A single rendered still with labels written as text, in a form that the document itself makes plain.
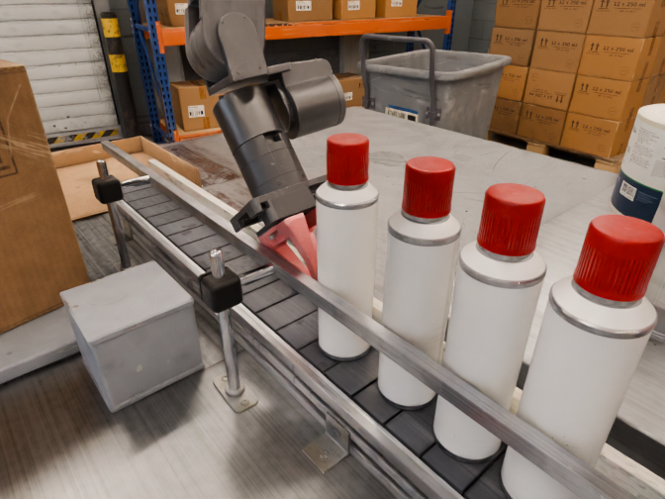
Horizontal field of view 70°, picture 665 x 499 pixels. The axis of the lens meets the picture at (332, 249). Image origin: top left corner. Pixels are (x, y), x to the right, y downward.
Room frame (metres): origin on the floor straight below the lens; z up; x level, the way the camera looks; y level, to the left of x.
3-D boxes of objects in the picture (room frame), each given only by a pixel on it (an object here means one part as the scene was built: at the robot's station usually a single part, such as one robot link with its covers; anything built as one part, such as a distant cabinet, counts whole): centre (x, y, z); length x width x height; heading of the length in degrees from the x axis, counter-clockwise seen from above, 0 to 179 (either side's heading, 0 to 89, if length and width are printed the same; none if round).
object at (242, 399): (0.34, 0.10, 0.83); 0.06 x 0.03 x 0.01; 38
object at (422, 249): (0.30, -0.07, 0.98); 0.05 x 0.05 x 0.20
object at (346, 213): (0.36, -0.01, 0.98); 0.05 x 0.05 x 0.20
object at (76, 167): (0.92, 0.46, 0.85); 0.30 x 0.26 x 0.04; 40
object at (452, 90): (2.89, -0.59, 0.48); 0.89 x 0.63 x 0.96; 141
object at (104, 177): (0.59, 0.28, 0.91); 0.07 x 0.03 x 0.16; 130
